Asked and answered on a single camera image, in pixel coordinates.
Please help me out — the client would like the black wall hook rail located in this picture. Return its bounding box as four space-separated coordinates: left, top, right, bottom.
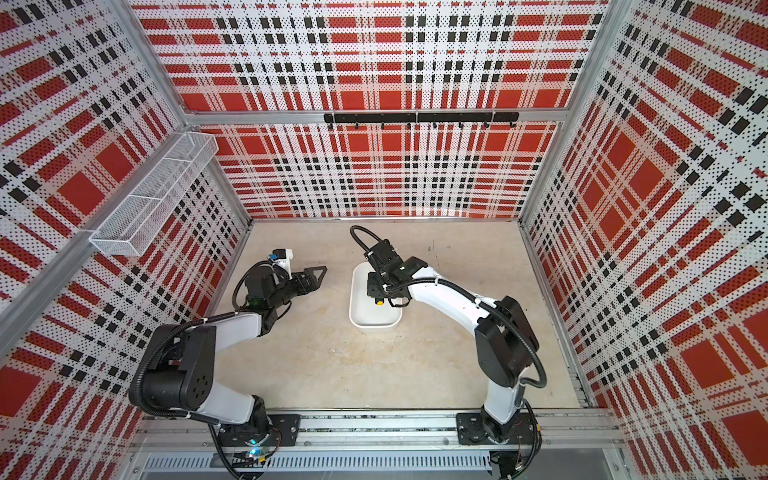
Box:
323 111 520 128

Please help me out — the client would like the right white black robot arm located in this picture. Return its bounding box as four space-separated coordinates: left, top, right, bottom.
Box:
352 229 548 444

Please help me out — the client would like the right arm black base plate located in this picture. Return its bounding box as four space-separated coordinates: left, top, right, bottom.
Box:
455 411 541 446

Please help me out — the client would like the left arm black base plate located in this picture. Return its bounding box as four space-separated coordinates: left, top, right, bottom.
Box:
217 414 301 448

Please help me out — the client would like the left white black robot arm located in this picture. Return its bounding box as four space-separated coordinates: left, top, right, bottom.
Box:
129 258 327 440

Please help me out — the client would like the white rectangular plastic bin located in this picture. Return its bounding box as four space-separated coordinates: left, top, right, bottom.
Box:
349 262 403 333

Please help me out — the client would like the white wire mesh wall basket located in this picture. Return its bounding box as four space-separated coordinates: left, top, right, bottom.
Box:
89 131 218 257

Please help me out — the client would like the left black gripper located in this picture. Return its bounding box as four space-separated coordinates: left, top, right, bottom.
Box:
267 266 326 309

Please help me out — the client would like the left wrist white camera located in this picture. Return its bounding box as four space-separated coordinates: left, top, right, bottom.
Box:
269 248 293 279

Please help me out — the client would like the aluminium front mounting rail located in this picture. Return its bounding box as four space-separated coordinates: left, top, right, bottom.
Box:
125 409 631 475

